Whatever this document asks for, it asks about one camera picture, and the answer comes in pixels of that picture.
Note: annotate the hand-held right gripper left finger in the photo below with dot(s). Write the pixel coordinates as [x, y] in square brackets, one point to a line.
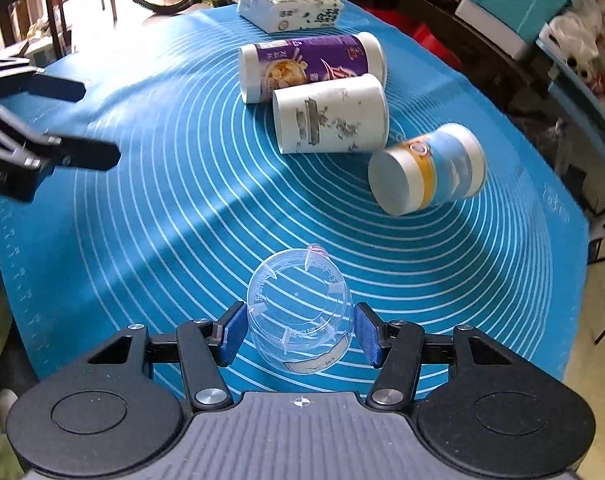
[232, 332]

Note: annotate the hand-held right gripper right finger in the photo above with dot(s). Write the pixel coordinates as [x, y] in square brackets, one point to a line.
[368, 332]

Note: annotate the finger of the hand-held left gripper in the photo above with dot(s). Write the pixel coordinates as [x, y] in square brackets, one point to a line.
[90, 156]
[57, 89]

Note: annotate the clear plastic cup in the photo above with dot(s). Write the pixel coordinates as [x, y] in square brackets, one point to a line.
[302, 310]

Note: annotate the blue and yellow paper cup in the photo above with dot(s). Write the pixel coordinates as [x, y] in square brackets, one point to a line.
[432, 170]

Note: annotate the white cup with grey print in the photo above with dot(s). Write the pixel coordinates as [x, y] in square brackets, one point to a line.
[332, 115]

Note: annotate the purple and white paper cup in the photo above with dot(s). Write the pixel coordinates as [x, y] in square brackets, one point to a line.
[307, 65]

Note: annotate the wooden chair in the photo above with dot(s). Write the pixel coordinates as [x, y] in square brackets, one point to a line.
[12, 5]

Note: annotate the blue silicone mat with rings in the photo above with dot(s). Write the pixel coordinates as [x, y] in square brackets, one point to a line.
[182, 220]

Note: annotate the white carton pack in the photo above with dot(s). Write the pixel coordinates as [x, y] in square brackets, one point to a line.
[287, 2]

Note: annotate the white plastic bag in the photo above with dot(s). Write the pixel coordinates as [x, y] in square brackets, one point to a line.
[575, 35]

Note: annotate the teal storage box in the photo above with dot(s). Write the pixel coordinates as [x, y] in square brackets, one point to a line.
[517, 0]

